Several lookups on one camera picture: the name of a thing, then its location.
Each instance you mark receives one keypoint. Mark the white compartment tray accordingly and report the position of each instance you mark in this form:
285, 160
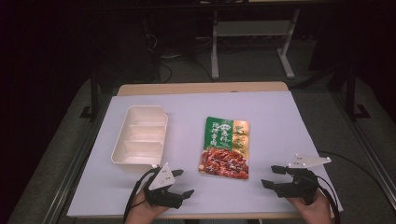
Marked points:
140, 138

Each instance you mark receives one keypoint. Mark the person's left hand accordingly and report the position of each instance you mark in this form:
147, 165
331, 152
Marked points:
144, 210

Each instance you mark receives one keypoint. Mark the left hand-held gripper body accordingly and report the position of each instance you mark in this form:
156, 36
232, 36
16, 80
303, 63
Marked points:
162, 180

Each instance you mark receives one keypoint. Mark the black metal stand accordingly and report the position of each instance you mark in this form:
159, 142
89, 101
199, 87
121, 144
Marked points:
94, 96
351, 93

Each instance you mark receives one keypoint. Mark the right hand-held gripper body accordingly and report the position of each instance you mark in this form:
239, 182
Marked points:
300, 186

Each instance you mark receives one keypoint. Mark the white metal stand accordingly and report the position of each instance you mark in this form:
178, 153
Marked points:
252, 28

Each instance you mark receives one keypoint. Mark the white table sheet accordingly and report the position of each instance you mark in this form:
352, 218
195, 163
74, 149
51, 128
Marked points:
186, 105

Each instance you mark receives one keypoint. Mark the person's right hand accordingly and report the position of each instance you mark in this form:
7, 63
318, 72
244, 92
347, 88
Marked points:
311, 211

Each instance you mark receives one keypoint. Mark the aluminium frame rail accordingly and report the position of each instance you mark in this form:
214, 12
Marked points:
73, 174
370, 146

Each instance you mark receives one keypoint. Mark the green and red food packet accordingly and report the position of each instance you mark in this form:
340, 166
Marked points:
225, 147

